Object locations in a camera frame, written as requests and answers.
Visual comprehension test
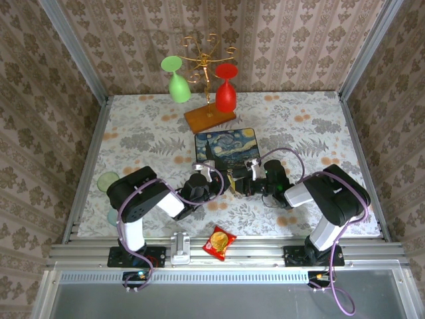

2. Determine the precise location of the green wine glass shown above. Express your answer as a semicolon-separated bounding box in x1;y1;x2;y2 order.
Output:
160;54;192;104

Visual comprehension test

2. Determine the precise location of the red wine glass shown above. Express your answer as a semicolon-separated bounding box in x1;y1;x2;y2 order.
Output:
214;62;239;114

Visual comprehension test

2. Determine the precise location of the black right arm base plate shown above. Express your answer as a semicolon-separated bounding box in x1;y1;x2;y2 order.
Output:
282;245;345;267

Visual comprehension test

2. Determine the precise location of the grey slotted cable duct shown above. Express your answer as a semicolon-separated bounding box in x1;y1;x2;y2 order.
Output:
58;270;310;285

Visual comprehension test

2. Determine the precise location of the aluminium frame post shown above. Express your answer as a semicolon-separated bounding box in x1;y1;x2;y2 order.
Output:
37;0;110;104
337;0;405;101

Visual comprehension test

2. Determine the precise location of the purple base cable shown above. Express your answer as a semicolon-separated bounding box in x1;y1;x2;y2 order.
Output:
123;258;154;293
311;264;356;316

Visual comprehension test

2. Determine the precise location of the clear green plastic cup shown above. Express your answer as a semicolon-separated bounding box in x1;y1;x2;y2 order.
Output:
96;171;121;193

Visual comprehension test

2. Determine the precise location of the white clamp bracket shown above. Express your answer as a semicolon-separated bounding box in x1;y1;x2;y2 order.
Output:
169;231;192;265

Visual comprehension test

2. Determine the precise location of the small black controller board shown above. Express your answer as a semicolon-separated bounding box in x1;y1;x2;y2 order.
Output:
122;270;151;288
307;270;333;289

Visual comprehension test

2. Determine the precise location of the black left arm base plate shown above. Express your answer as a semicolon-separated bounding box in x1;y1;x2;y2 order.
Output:
106;245;167;268

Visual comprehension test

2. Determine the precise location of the aluminium mounting rail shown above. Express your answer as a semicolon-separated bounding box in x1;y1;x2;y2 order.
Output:
49;236;403;267

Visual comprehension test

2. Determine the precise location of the red snack packet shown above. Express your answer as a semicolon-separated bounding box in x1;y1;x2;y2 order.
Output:
202;225;238;262

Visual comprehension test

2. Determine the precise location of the starry night tin box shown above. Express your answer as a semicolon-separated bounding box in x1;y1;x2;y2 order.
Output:
194;127;260;171

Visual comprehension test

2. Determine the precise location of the golden glass stand wooden base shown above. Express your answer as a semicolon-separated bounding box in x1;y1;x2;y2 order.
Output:
181;33;238;133

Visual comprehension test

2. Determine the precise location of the pale teal cup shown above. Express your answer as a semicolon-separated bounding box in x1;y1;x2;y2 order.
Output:
106;208;121;227

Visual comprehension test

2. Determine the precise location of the floral table cloth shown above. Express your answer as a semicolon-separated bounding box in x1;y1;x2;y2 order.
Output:
78;90;381;238

